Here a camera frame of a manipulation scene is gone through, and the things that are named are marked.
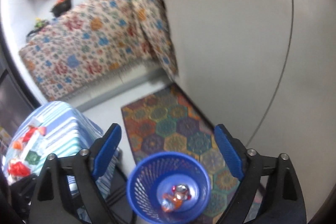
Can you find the patterned fu character blanket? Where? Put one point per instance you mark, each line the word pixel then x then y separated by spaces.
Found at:
pixel 95 41

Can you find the crushed red soda can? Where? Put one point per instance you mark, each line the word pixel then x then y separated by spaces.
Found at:
pixel 181 192

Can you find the colourful hexagon floor mat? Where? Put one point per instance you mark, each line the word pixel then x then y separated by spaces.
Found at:
pixel 167 121

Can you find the grey refrigerator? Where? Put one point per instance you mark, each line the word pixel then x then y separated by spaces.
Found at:
pixel 14 108

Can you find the black clay pot red lid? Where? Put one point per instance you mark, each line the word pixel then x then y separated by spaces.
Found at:
pixel 61 7

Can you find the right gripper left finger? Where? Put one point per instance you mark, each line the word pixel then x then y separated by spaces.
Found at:
pixel 103 149

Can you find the red snack packet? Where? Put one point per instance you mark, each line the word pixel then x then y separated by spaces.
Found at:
pixel 41 131

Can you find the red plastic bag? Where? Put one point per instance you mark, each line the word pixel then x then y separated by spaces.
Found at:
pixel 18 169

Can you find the orange blue snack wrapper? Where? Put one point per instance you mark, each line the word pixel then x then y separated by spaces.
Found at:
pixel 171 203

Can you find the striped blue tablecloth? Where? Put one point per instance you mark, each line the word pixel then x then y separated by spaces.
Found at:
pixel 65 191

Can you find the blue mesh trash basket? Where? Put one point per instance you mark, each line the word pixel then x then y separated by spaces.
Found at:
pixel 156 175

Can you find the orange white snack bag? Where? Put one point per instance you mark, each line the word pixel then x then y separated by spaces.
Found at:
pixel 18 145

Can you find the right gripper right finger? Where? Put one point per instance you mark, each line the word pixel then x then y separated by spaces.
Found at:
pixel 232 150

